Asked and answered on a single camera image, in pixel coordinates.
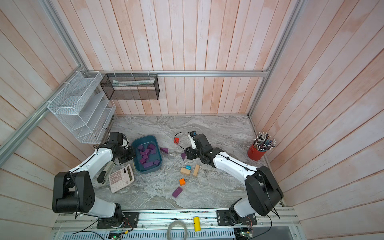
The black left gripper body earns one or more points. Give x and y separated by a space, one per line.
126 154

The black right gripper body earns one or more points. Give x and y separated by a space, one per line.
194 154

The teal plastic storage bin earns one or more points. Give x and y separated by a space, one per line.
145 141

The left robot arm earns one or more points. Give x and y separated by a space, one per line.
74 192

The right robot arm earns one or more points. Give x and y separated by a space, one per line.
263 191

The natural wood long block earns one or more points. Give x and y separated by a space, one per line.
196 170

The white desk calculator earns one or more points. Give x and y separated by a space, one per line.
121 178

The orange cube brick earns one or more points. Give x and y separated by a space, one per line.
182 182

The black grey stapler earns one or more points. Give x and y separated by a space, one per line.
105 173

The large purple rectangular brick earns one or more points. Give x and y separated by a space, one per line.
177 192

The yellow cylinder roll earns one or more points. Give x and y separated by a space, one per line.
197 224

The red pen holder cup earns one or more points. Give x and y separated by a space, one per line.
262 144

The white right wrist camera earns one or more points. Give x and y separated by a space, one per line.
192 134

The white wire mesh shelf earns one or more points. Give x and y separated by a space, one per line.
85 113

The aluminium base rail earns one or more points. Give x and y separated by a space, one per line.
178 224

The black wire mesh basket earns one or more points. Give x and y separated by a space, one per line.
143 87

